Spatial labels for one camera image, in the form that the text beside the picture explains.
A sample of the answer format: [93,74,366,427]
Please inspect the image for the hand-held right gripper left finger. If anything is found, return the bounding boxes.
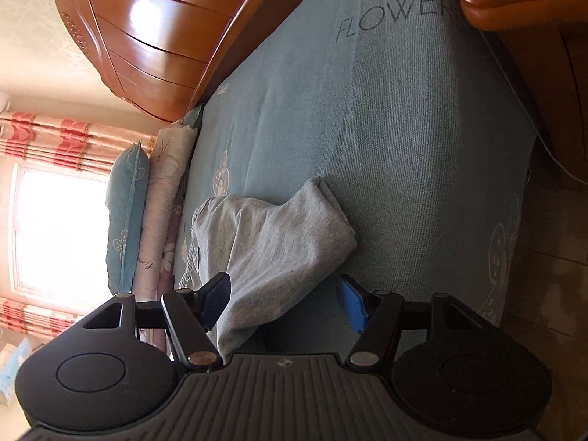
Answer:
[84,272,231,371]

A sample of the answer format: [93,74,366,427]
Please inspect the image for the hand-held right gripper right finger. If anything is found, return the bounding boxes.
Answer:
[335,273,484,371]

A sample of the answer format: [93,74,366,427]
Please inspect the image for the grey sweatpants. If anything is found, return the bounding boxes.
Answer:
[180,177,359,365]

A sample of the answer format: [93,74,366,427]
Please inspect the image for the folded pink floral quilt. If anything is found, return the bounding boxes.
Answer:
[130,119,204,361]

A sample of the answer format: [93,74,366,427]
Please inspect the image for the teal pillow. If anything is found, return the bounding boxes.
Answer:
[105,141,151,295]

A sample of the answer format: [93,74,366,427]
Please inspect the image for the window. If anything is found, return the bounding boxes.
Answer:
[8,162,116,306]

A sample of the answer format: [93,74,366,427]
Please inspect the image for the pink patterned curtain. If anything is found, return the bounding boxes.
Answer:
[0,109,158,176]
[0,295,80,338]

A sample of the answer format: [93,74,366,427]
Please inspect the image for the covered air conditioner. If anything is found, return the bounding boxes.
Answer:
[0,336,34,407]

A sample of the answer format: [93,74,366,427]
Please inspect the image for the wooden bed headboard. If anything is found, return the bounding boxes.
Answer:
[45,0,343,126]

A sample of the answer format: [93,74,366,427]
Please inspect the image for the wooden bedside cabinet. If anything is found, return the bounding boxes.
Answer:
[445,0,588,180]

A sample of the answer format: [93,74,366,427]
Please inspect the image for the white cable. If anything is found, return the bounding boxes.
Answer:
[484,32,588,187]

